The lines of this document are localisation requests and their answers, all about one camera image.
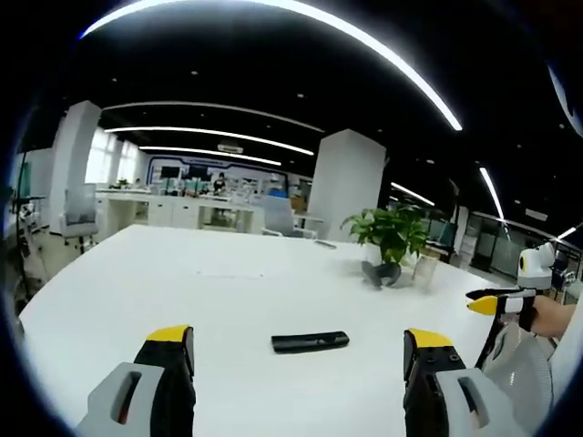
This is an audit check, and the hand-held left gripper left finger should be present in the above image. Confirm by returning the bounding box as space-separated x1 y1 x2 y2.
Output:
75 324 197 437

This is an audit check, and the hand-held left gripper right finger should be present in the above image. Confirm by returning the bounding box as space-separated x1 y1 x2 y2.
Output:
403 327 532 437

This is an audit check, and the black remote control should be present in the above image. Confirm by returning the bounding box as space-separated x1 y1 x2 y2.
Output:
271 330 351 354

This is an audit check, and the person's right hand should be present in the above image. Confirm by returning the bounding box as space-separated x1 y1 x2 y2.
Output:
532 298 578 339

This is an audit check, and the clear glass cup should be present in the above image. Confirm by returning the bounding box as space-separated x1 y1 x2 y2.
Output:
411 254 439 289

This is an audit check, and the black curved object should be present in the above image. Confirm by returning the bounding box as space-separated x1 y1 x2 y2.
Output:
361 260 404 290

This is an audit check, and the green potted plant white pot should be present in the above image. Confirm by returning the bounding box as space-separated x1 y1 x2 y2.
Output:
340 205 430 269

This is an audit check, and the long white counter desk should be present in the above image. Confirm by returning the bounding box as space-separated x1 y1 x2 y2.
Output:
94 188 257 234

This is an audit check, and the white office chair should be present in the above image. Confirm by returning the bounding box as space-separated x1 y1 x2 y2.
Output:
58 184 99 254

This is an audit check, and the light grey office chair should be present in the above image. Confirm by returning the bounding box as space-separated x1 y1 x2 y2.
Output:
261 198 320 240

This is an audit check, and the black equipment stand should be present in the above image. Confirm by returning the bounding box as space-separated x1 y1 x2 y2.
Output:
2 149 47 283

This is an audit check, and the long curved ceiling light strip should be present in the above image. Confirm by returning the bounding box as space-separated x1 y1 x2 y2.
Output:
80 0 464 132

